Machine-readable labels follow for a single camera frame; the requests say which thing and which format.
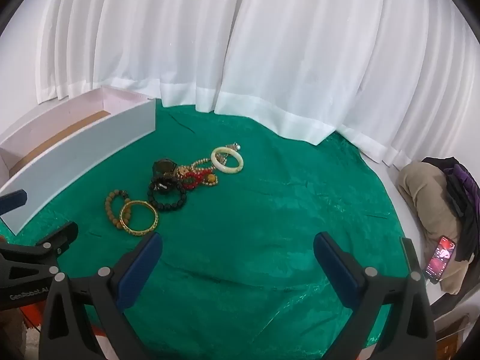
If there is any white curtain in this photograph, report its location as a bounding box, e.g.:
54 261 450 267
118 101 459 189
35 0 480 167

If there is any white jade bangle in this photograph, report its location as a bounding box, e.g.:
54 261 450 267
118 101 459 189
211 147 244 174

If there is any white cardboard box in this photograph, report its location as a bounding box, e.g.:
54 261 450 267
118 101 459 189
0 86 156 235

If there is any dark glossy stone bracelet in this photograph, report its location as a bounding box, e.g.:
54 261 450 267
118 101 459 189
151 180 177 194

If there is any wooden bead bracelet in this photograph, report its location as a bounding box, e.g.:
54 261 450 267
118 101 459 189
104 189 132 231

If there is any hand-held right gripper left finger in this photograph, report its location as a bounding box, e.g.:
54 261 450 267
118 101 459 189
39 232 163 360

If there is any dark purple clothing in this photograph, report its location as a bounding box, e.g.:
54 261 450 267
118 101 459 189
422 156 480 263

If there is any orange patterned cloth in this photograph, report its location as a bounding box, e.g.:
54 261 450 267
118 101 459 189
0 302 109 360

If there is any brown wooden object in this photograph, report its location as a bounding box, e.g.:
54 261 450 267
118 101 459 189
435 317 471 349

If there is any smartphone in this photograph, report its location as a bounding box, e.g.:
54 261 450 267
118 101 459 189
424 235 457 282

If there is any red bead bracelet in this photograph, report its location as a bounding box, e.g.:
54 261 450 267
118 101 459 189
183 170 211 191

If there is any gold and red jewellery pile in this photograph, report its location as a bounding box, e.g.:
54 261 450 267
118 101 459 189
177 157 220 188

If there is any gold bangle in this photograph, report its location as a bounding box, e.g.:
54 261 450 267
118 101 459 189
119 200 160 236

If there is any black bead bracelet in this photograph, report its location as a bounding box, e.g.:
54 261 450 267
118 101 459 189
147 178 187 212

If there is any green cloth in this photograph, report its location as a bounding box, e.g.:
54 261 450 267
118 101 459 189
0 99 409 360

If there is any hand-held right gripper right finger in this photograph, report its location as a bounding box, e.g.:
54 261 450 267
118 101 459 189
314 232 437 360

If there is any beige cushion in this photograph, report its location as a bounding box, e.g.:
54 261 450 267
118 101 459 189
397 163 469 295

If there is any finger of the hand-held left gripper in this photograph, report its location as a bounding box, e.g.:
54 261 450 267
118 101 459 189
0 190 28 216
0 222 79 282

